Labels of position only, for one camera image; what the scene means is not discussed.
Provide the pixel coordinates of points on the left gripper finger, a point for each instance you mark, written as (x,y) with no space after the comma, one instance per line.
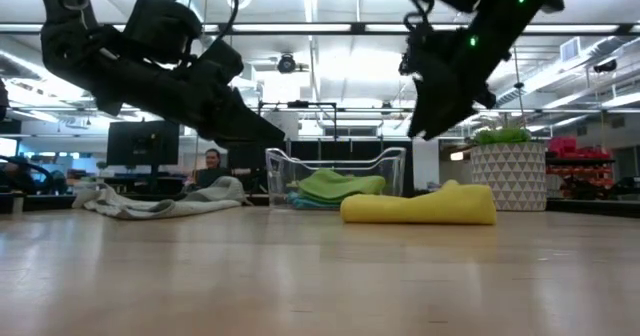
(240,126)

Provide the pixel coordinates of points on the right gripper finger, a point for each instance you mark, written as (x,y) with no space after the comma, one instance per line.
(445,106)

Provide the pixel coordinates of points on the blue microfiber towel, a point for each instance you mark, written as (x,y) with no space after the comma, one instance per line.
(305,202)

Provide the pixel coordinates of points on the yellow microfiber towel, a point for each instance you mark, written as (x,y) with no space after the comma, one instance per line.
(425,211)

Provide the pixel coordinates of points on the green microfiber towel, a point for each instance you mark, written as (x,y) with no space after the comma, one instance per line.
(330,186)

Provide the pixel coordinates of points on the grey microfiber towel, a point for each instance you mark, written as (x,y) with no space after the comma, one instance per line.
(165,208)

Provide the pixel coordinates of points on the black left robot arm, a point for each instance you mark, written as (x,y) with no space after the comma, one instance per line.
(75,51)

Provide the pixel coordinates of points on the person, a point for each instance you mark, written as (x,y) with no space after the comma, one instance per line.
(212,158)

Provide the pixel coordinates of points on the small dark monitor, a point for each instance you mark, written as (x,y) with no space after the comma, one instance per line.
(250,171)

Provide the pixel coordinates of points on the clear plastic bin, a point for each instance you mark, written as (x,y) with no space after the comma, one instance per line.
(272,171)

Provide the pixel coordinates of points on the large black monitor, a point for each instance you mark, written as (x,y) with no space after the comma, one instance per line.
(142,143)

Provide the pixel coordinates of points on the succulent in white patterned pot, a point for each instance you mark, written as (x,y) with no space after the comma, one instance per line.
(507,176)

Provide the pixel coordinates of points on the small black ceiling fixture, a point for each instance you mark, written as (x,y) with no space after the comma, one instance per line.
(605,66)

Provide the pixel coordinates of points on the black overhead light beam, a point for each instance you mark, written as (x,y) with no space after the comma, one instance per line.
(358,28)

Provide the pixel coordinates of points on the shelf with red bins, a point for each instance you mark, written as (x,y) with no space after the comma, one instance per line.
(575,151)

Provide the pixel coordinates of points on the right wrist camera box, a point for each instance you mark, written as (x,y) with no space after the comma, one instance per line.
(430,51)

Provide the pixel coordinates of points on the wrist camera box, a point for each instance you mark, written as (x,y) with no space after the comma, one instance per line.
(430,51)
(222,61)

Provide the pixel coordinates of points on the black background gantry frame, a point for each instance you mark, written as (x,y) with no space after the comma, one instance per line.
(300,104)

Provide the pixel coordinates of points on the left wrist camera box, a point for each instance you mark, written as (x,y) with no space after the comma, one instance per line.
(222,61)

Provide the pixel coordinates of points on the round black ceiling camera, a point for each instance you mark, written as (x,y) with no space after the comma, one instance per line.
(286,63)

